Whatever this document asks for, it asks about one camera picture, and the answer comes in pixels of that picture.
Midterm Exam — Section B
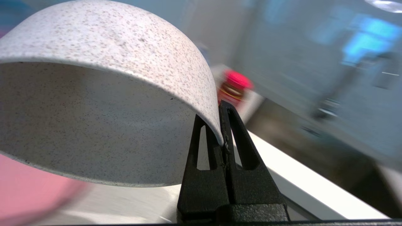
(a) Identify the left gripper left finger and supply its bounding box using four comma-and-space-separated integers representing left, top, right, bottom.
177, 114, 230, 223

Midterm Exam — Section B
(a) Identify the white speckled bowl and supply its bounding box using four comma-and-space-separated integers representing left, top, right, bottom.
0, 0, 224, 188

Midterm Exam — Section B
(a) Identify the red capped bottle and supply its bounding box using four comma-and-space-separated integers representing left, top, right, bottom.
217, 70, 253, 108

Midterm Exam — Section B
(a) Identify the pink plate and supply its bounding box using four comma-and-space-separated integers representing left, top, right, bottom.
0, 153, 85, 226

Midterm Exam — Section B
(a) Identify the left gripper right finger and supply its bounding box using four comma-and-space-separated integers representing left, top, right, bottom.
219, 100, 290, 222

